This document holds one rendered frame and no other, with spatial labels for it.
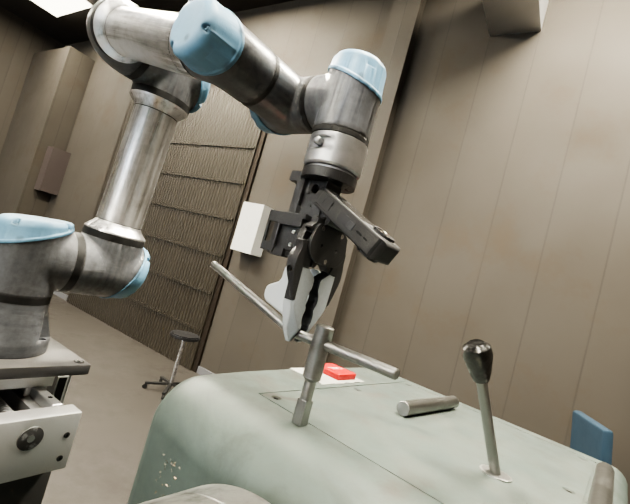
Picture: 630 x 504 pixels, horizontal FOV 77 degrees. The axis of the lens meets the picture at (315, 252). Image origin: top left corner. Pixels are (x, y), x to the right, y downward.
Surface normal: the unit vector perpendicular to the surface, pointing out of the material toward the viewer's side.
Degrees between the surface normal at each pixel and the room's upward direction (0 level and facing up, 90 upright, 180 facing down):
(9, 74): 90
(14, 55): 90
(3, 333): 72
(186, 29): 90
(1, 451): 90
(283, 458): 36
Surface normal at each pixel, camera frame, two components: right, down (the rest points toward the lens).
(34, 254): 0.72, 0.16
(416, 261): -0.51, -0.20
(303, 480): -0.20, -0.86
